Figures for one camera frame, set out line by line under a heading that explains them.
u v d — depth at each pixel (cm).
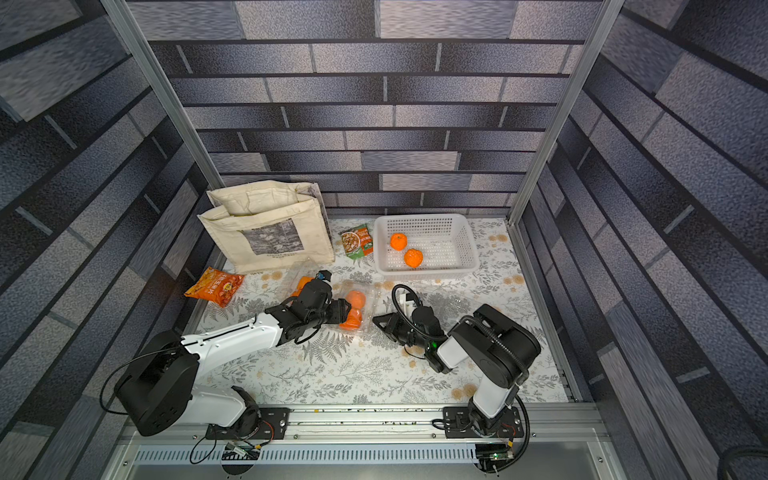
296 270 104
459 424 73
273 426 73
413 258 101
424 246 111
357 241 110
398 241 107
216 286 95
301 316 67
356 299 90
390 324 80
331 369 83
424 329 70
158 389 42
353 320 86
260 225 86
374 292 97
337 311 77
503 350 44
